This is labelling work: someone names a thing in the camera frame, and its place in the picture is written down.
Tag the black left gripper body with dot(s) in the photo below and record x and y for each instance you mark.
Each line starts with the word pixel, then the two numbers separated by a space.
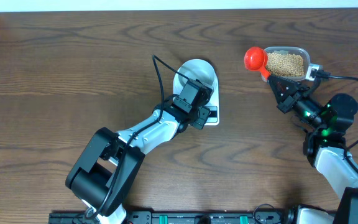
pixel 197 117

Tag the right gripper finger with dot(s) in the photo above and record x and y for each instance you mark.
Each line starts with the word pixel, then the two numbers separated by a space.
pixel 279 89
pixel 292 86

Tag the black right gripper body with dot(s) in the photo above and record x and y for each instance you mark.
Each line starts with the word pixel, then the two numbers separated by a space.
pixel 293 99

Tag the red measuring scoop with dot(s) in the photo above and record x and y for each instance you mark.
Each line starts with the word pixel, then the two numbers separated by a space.
pixel 255 60

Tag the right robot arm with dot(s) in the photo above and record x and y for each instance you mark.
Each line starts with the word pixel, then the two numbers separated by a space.
pixel 324 147

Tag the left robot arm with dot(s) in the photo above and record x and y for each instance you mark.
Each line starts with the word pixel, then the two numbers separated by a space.
pixel 105 171

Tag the light blue bowl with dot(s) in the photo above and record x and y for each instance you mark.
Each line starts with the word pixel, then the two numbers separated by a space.
pixel 198 69

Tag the white digital kitchen scale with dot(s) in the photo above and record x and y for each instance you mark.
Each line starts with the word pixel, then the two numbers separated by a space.
pixel 213 105

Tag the clear plastic container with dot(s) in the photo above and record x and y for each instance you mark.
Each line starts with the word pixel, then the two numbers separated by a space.
pixel 292 50

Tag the pile of soybeans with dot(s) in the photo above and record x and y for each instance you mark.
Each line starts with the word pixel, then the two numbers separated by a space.
pixel 285 65

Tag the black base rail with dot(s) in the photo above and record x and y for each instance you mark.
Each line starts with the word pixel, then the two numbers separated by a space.
pixel 264 216

